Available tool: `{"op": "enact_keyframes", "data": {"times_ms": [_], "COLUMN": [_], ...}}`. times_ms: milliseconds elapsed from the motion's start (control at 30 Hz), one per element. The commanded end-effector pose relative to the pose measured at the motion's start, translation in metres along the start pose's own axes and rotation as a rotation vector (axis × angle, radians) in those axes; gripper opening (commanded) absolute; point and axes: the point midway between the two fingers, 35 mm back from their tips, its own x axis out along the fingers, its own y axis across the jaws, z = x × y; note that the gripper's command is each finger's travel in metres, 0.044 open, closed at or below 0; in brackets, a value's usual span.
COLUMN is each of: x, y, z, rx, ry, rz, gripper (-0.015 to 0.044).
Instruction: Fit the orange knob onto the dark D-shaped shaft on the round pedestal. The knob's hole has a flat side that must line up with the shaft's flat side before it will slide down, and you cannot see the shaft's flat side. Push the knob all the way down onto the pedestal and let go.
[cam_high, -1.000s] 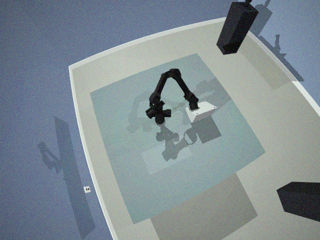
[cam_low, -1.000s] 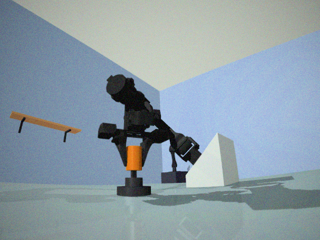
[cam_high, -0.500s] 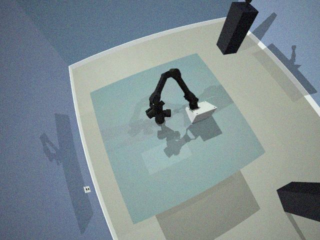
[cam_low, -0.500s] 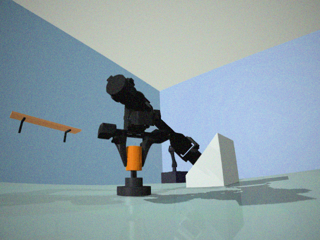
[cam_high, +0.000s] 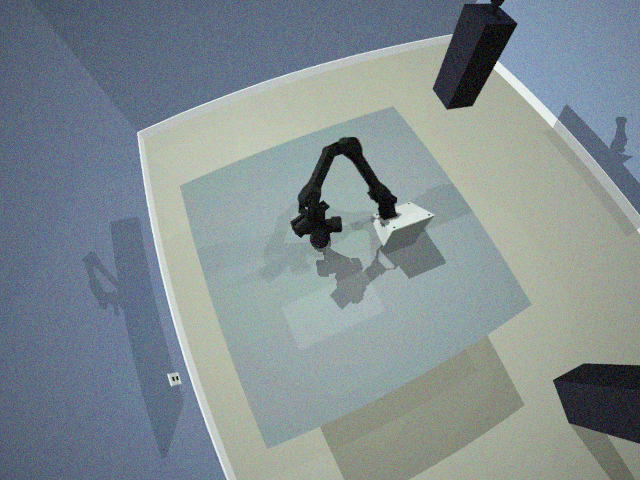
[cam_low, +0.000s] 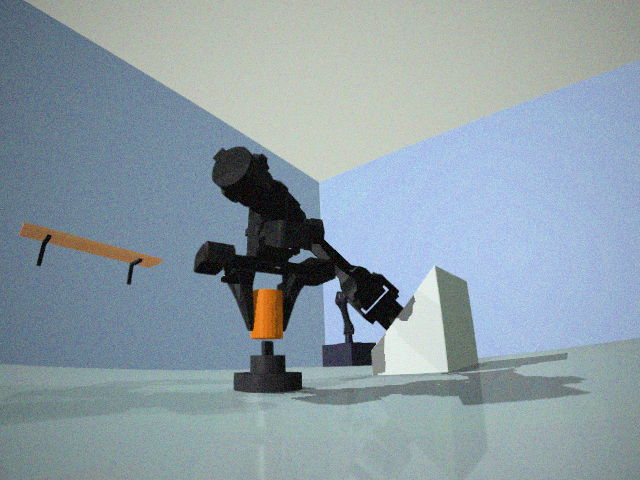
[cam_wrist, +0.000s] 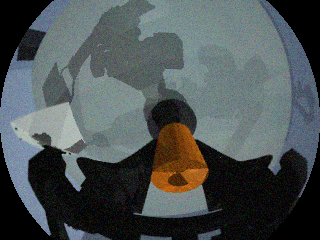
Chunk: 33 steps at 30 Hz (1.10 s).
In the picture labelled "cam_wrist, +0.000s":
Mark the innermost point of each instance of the orange knob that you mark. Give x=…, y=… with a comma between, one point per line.
x=178, y=165

